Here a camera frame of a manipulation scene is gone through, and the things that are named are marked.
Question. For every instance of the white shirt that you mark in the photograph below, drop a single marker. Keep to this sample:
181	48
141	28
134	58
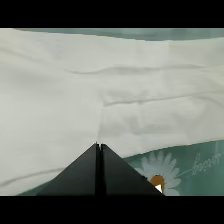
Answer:
83	100

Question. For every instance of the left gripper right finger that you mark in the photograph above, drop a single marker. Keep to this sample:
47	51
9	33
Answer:
125	180

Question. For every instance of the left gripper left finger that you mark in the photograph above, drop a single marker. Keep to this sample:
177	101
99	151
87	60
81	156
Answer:
78	180

